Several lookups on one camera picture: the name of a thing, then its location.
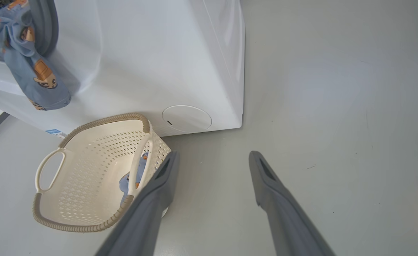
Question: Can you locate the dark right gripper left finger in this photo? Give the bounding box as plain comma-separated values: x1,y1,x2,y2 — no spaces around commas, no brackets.
95,151,180,256

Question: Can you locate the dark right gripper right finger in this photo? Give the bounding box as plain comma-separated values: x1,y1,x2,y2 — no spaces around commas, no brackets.
249,151,336,256

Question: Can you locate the blue bear print garment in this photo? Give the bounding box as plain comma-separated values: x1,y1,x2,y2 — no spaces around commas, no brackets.
119,153,149,204

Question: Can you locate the blue and cream print garment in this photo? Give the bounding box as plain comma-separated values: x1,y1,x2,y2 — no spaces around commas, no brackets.
0,0,71,111

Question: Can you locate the white front-load washing machine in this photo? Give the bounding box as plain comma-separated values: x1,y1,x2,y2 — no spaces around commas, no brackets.
0,0,246,137

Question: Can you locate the cream perforated laundry basket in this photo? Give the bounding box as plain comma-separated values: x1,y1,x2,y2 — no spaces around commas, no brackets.
32,113,172,233

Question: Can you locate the round white filter cover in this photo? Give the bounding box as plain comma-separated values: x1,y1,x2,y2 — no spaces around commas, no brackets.
162,105,212,133

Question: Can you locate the blue energy label sticker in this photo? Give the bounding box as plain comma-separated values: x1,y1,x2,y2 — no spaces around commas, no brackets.
45,129,68,139

